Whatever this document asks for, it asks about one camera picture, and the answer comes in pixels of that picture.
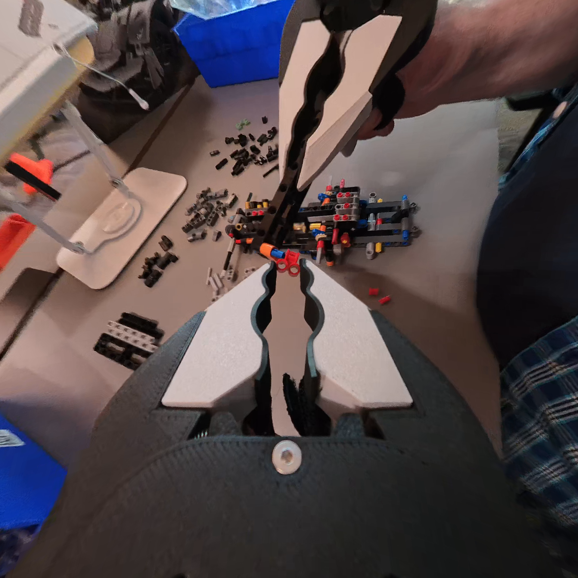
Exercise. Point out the red lego connector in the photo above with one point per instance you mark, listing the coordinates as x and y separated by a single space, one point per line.
291 257

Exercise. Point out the orange and black tool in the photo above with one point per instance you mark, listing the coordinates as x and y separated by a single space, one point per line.
36 169

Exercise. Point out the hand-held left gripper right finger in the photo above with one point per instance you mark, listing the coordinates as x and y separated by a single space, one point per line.
361 356

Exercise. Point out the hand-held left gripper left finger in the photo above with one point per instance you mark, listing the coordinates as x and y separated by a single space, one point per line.
212 356

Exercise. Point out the lego set box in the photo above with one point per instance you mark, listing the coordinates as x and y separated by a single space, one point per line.
135 58

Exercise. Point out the long black lego frame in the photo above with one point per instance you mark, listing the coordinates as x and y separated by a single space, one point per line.
276 212

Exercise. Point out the person's right hand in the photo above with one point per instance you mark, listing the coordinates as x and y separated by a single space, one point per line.
465 54

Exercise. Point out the pile of grey lego connectors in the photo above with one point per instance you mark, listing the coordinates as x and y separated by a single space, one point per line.
203 210

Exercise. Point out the light grey lego beam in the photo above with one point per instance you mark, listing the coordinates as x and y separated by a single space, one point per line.
128 341
131 332

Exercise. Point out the tagged blue plastic bin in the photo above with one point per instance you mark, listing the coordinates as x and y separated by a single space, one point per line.
27 487

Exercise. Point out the clear plastic parts bag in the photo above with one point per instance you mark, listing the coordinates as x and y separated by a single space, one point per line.
216 7

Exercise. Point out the blue lego pin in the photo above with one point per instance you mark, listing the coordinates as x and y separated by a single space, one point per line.
277 253

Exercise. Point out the person's right forearm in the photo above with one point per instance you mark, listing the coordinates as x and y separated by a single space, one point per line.
551 45

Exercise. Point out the person's plaid shirt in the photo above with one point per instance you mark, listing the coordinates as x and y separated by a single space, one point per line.
542 406

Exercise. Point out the white book stand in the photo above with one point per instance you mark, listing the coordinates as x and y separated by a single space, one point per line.
149 203

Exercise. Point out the pile of small black connectors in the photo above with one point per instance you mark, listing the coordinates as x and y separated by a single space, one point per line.
241 156

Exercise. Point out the lego instruction booklet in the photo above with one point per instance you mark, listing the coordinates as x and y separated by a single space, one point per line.
40 54

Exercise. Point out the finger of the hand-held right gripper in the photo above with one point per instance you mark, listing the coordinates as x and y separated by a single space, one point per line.
302 63
356 81

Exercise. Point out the pile of red lego pins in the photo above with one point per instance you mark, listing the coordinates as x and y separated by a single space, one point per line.
384 299

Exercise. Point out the lego car chassis assembly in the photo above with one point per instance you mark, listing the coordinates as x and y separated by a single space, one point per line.
361 216

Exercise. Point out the person's dark trousers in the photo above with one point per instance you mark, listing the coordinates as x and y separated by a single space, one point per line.
533 248

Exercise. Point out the orange lego connector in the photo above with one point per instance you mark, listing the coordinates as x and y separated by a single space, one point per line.
266 249

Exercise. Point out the black ribbed lego beam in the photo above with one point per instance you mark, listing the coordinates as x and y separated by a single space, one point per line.
142 323

